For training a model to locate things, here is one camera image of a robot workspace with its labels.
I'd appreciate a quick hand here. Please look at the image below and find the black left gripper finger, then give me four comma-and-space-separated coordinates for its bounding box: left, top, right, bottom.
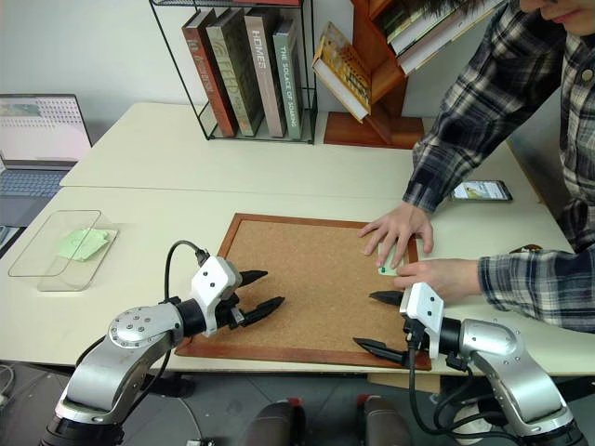
240, 295, 286, 328
236, 269, 269, 290

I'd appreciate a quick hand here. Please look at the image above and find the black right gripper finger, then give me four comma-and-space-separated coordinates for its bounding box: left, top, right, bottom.
352, 337, 407, 367
368, 290, 405, 308

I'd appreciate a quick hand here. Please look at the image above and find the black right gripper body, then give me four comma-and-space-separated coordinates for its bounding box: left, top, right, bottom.
401, 313, 428, 369

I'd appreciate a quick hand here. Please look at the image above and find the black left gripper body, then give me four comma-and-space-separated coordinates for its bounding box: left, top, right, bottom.
214, 288, 246, 333

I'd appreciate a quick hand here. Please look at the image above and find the pale green paper card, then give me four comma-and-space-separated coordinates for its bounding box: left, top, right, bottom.
377, 240, 406, 279

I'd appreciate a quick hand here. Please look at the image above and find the wood-framed cork board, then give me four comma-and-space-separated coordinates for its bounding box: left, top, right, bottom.
174, 212, 433, 372

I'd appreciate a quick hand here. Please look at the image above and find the person's left hand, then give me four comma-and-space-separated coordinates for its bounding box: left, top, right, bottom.
393, 256, 482, 304

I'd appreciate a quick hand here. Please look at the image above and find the person's right hand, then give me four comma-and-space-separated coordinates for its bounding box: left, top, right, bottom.
357, 202, 436, 269

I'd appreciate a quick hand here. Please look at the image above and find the dark rounded shape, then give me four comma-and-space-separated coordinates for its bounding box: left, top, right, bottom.
356, 393, 413, 446

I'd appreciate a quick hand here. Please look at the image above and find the person's left plaid-sleeved arm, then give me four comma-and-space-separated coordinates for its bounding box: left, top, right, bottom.
477, 249, 595, 335

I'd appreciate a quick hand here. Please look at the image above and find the person's plaid-sleeved arm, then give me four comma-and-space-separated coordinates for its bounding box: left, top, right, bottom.
401, 0, 567, 216
477, 249, 595, 335

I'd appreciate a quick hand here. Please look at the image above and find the black smartphone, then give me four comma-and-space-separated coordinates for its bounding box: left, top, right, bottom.
450, 179, 514, 203

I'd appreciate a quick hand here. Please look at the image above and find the green cloth in tray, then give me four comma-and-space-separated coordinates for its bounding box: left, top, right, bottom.
57, 228, 112, 263

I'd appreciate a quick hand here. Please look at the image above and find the brown wooden tree bookshelf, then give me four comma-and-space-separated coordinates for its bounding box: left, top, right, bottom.
323, 0, 467, 151

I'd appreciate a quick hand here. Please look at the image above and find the clear plastic tray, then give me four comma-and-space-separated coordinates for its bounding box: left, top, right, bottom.
7, 209, 120, 294

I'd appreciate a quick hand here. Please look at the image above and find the grey-green Solace book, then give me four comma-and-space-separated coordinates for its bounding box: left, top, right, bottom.
271, 20, 304, 140

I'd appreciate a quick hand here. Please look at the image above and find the red-brown hardcover book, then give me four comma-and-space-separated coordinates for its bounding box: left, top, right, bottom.
180, 9, 240, 139

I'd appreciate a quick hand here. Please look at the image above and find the beige HOMES book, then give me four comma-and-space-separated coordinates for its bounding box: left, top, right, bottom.
243, 8, 288, 139

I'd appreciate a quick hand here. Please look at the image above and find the olive brown patterned book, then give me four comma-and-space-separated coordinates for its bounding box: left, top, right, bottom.
205, 7, 266, 138

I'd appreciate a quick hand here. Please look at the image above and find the person's right plaid-sleeved arm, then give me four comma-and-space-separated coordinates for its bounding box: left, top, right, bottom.
401, 0, 567, 216

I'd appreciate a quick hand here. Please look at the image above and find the yellow patterned hardcover book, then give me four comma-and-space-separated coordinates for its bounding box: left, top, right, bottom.
311, 20, 374, 124

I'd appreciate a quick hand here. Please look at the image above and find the white-paged pale book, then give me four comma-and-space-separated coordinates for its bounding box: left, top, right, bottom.
396, 27, 470, 76

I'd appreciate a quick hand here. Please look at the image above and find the person's plaid-shirted torso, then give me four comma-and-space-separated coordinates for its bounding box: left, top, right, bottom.
518, 0, 595, 255

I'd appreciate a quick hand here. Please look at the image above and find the grey laptop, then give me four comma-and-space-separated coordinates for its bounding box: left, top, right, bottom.
0, 94, 93, 230

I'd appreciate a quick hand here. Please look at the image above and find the white-paged dark book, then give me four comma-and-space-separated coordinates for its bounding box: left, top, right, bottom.
387, 0, 509, 58

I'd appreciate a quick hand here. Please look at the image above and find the dark green book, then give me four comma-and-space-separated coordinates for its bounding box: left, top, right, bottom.
379, 0, 448, 44

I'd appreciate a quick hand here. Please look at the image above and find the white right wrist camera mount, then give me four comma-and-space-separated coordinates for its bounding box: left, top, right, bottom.
399, 282, 445, 361

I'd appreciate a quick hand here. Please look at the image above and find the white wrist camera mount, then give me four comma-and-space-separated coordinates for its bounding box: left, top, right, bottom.
399, 282, 445, 361
190, 256, 241, 337

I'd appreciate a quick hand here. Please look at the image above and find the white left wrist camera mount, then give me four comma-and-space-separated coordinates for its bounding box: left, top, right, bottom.
190, 256, 241, 337

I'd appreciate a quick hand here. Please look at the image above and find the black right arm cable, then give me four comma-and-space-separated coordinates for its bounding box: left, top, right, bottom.
406, 342, 506, 440

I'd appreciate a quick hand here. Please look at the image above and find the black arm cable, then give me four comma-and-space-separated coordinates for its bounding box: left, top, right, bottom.
406, 342, 506, 440
164, 240, 210, 308

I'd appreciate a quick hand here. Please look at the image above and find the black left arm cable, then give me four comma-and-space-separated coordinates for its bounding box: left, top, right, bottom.
164, 240, 210, 308

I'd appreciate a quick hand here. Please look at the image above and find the black wire book rack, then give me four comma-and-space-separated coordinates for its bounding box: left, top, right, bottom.
148, 0, 319, 145

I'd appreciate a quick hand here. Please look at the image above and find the white floor cable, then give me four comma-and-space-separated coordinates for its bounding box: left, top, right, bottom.
0, 361, 16, 406

